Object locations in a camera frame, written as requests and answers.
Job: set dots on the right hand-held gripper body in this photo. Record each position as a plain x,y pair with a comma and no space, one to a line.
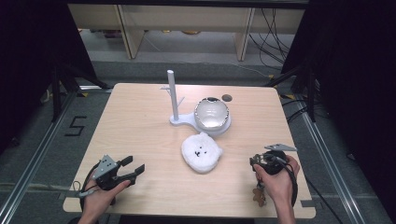
274,163

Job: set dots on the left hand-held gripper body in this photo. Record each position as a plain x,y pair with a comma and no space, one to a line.
106,168

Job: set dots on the person's right hand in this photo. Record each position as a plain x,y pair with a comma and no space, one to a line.
281,185

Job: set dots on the person's left hand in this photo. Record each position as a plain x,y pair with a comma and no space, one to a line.
99,199

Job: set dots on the grey tape strip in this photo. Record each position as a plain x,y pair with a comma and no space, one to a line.
308,203

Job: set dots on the white plush bear face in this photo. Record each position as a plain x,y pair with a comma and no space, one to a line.
201,153

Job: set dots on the silver bowl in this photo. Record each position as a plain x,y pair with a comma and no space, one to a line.
211,113

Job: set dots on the black metal stand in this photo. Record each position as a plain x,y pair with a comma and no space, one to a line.
306,90
62,87

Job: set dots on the white hanger stand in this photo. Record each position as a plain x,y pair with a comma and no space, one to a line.
173,93

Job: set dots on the aluminium floor rail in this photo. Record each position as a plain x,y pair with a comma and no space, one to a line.
330,161
34,155

